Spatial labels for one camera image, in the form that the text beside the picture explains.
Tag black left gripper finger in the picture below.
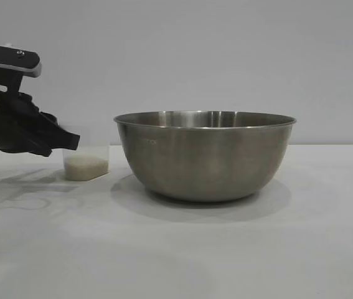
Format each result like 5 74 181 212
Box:
43 125 81 150
40 110 72 135

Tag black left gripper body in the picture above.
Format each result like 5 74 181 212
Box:
0 70 53 157

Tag clear plastic measuring cup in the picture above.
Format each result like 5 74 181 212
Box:
58 124 111 182

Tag stainless steel mixing bowl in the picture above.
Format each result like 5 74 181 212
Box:
113 110 298 203

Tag white rice grains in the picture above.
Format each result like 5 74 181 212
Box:
64 156 108 181

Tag white tablecloth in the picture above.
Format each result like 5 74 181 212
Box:
0 144 353 299

